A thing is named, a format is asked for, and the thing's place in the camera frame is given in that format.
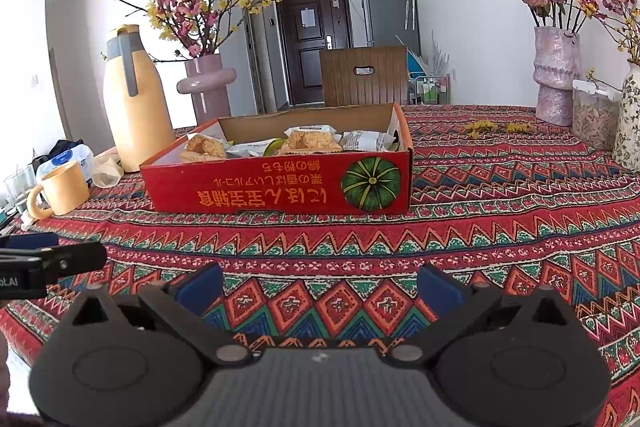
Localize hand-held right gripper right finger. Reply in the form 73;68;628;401
385;263;583;365

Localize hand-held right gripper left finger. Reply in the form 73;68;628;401
60;263;253;365

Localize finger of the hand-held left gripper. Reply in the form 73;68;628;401
0;241;109;284
0;233;59;251

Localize red cardboard box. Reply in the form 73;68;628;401
139;103;414;215

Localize orange snack packet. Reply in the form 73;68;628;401
179;133;228;164

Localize white snack packet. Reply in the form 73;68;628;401
342;130;401;152

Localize yellow snack packet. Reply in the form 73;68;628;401
277;125;343;155

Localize clear drinking glass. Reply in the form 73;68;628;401
4;167;38;208

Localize yellow mug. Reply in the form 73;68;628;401
27;160;91;220

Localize patterned red tablecloth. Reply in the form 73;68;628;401
0;104;640;427

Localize blue and white tissue pack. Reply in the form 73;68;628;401
35;144;96;188

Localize yellow thermos jug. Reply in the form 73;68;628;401
102;24;177;172

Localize fallen yellow flowers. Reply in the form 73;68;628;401
464;119;533;138

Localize pink glass vase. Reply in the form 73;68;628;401
176;55;237;128

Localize wooden chair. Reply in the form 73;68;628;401
319;46;410;108

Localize clear jar of seeds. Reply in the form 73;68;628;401
571;79;622;151

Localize glittery pink vase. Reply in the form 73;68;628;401
532;26;581;126

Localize white floral vase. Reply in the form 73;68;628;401
612;62;640;170

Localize dark brown door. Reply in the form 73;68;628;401
275;0;355;108

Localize grey refrigerator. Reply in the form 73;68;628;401
359;0;422;48

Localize wire rack with bottles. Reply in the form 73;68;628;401
407;47;451;106

